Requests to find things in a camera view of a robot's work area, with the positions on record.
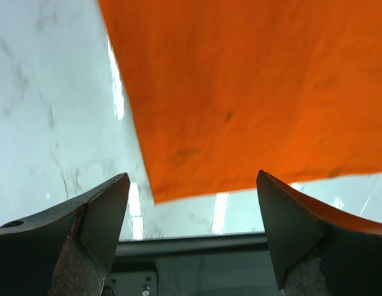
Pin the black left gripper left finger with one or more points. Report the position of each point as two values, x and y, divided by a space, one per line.
67 249

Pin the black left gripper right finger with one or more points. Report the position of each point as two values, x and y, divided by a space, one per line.
315 248

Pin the orange t shirt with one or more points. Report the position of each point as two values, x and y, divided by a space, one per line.
222 89

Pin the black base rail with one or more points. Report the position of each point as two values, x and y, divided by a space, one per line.
216 265

